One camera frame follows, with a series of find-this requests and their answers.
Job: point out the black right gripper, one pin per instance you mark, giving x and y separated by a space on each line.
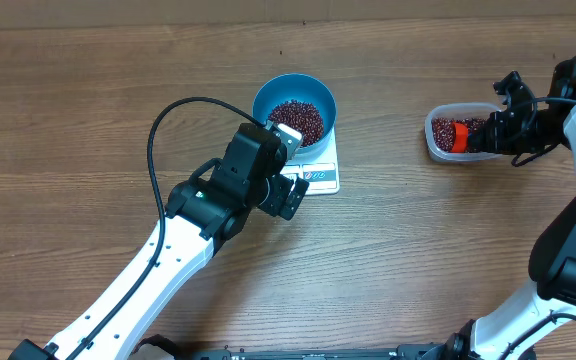
502 144

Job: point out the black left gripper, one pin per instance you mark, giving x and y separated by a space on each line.
276 204

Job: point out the red measuring scoop blue handle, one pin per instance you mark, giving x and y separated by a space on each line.
460 143

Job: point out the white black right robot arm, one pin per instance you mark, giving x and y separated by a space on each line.
548 299

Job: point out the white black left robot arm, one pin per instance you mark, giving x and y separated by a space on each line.
200 215

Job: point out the white digital kitchen scale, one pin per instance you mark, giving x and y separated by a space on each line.
318 165

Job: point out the teal plastic bowl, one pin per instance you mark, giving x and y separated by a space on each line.
302 88

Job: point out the clear plastic food container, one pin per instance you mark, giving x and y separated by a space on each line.
457 111

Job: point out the red adzuki beans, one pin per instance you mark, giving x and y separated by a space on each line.
443 131

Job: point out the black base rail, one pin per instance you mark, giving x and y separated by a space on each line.
318 354

